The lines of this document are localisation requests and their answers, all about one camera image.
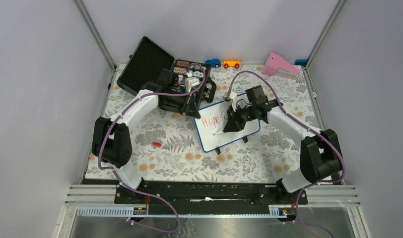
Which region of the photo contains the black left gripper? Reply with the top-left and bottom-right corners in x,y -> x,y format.
163,89 -> 201,119

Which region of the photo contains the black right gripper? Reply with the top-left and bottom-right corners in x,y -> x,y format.
224,104 -> 257,133

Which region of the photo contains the blue framed whiteboard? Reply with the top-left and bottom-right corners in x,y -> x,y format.
194,101 -> 261,152

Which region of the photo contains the white marker pen body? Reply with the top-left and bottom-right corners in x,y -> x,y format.
212,130 -> 223,136

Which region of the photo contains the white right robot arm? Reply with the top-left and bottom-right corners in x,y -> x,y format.
223,86 -> 342,204

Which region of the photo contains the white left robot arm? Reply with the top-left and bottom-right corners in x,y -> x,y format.
91,65 -> 209,204

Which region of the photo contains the black poker chip case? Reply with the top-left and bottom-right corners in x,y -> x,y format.
117,36 -> 216,112

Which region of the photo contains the blue toy car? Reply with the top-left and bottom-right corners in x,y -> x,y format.
205,59 -> 221,68

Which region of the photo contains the orange toy car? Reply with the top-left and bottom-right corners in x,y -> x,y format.
221,60 -> 242,68

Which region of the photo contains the pink plastic stand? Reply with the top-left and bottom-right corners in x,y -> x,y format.
262,52 -> 300,77

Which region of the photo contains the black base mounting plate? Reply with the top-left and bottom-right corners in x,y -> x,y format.
114,181 -> 297,215

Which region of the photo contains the blue block in corner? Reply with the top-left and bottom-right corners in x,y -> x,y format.
294,59 -> 308,67

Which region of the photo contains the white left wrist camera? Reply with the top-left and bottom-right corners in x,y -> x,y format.
184,70 -> 203,93

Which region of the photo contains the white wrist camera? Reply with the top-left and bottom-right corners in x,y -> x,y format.
224,92 -> 238,112
184,70 -> 203,93

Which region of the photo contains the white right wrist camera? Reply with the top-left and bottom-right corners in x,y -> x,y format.
224,92 -> 238,112

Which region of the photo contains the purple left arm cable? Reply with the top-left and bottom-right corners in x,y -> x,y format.
98,62 -> 206,233

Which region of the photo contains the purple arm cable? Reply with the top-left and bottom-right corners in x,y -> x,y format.
225,70 -> 347,184
98,62 -> 206,233

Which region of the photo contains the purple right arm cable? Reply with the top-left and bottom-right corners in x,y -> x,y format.
225,70 -> 347,184

